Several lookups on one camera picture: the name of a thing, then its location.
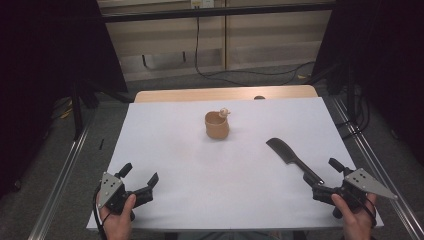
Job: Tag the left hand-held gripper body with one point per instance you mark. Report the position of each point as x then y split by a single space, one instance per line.
110 190

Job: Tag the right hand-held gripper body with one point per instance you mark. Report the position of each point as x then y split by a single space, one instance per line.
361 182

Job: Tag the black comb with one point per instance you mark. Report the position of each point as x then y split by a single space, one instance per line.
289 156

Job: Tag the tan ceramic cup with figurine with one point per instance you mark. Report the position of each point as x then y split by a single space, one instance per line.
216 126

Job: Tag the person's left hand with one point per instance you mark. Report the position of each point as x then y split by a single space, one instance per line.
118 225

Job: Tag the person's right hand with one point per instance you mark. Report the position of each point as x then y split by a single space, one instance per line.
358 223

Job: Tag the small black floor piece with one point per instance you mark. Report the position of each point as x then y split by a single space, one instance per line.
101 144

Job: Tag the white table cover sheet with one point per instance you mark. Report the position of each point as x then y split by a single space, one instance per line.
206 186

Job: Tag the black metal stand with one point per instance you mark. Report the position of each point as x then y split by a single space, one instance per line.
350 93
77 110

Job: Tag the small dark round object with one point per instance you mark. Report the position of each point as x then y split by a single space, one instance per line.
259 97

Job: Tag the wooden table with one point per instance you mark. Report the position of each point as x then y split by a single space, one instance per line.
200 94

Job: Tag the black curtain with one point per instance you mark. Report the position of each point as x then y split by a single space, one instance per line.
383 60
43 60

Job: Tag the black horizontal bar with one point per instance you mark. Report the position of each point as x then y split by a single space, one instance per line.
216 12

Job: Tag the aluminium floor rail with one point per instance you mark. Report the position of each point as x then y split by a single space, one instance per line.
383 173
60 183

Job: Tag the white wall socket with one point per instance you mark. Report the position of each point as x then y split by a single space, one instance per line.
202 3

